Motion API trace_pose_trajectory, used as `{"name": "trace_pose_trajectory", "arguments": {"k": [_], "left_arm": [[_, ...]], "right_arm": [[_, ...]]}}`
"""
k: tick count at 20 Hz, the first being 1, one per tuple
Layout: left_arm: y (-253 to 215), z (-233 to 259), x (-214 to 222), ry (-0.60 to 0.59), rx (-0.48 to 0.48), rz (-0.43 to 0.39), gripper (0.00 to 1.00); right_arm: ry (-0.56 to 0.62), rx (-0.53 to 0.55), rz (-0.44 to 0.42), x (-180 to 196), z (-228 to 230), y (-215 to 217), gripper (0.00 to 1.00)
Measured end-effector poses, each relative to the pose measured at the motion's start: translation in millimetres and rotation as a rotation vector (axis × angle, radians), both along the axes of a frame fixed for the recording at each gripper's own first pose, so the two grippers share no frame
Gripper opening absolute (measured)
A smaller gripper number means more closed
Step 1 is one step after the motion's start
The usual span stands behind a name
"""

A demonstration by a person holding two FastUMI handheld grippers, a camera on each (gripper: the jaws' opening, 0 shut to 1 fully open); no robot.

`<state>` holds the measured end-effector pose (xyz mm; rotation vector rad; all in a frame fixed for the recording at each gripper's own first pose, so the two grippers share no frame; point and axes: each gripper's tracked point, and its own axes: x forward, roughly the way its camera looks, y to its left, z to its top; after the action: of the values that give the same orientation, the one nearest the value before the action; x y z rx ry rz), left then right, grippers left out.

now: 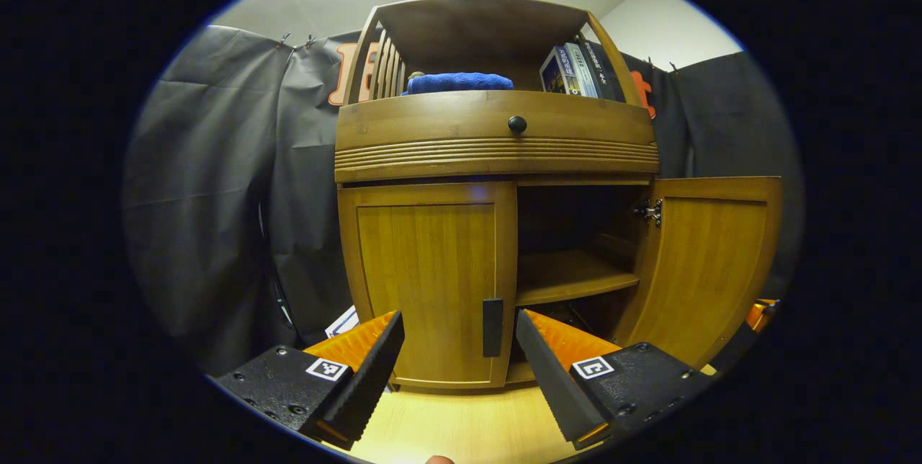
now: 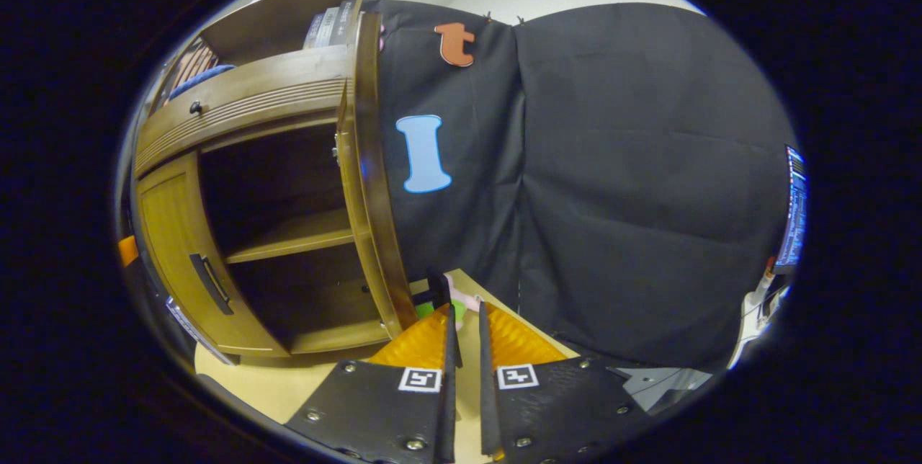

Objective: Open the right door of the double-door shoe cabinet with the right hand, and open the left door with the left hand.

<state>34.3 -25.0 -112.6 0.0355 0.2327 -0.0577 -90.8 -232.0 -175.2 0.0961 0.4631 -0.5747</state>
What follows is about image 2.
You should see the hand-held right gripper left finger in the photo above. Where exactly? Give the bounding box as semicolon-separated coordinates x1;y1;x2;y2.
285;303;463;464

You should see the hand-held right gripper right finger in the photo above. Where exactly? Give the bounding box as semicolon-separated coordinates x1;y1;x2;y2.
478;300;653;464

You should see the wooden cabinet door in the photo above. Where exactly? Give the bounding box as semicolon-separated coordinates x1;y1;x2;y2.
335;79;422;342
135;153;289;358

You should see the wooden double-door shoe cabinet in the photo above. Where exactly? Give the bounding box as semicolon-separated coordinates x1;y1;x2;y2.
132;0;422;367

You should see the wooden cabinet drawer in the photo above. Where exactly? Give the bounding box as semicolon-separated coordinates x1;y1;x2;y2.
133;45;354;178

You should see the green and pink toy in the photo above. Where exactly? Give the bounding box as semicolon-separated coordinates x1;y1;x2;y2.
414;273;483;322

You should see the grey flat panel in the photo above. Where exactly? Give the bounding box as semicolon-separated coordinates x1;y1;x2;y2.
619;367;714;414

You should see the folded blue towel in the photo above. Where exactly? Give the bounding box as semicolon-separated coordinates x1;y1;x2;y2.
167;64;237;101

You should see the black backdrop cloth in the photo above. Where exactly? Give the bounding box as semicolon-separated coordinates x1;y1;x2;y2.
375;0;800;372

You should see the white object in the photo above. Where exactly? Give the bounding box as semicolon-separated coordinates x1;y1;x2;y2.
728;268;790;371

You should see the grey book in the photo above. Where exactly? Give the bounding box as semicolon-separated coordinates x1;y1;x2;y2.
317;6;341;48

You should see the computer monitor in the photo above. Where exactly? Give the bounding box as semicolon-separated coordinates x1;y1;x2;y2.
774;146;809;269

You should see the black left door handle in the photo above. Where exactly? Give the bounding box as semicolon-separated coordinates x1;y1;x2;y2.
189;254;235;316

